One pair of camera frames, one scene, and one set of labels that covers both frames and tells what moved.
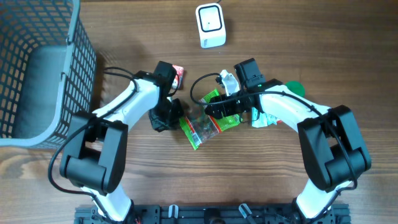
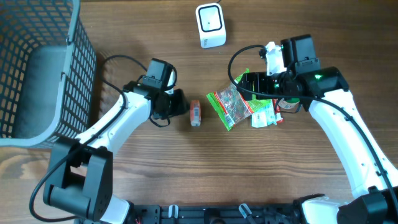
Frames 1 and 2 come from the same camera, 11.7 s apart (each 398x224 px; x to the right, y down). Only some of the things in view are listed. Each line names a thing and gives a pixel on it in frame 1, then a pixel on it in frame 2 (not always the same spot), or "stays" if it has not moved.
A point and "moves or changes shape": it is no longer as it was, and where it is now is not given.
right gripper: x=222 y=107 → x=243 y=84
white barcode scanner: x=211 y=25 stays
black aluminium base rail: x=214 y=214 stays
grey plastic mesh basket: x=48 y=71 stays
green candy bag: x=198 y=126 moves or changes shape
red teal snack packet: x=265 y=119 stays
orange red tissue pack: x=180 y=73 → x=195 y=113
